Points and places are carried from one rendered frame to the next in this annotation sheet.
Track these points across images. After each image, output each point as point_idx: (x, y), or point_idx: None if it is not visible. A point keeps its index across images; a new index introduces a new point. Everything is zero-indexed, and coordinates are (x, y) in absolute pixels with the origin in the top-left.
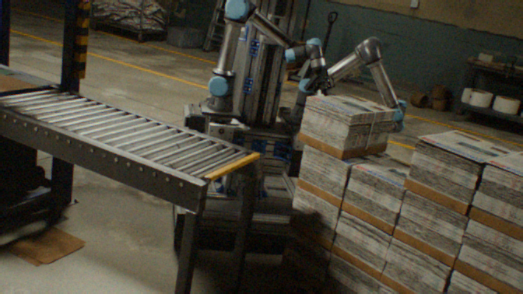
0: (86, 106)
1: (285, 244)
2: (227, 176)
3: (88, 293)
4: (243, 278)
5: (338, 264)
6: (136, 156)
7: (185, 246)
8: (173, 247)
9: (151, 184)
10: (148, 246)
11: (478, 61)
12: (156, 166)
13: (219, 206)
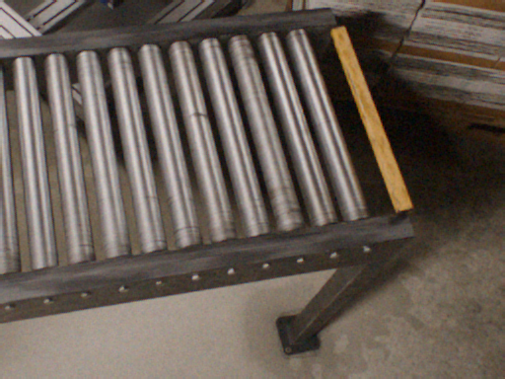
0: None
1: (223, 15)
2: None
3: (99, 341)
4: None
5: (411, 63)
6: (231, 246)
7: (355, 285)
8: (85, 139)
9: (289, 269)
10: (51, 169)
11: None
12: (294, 244)
13: (104, 27)
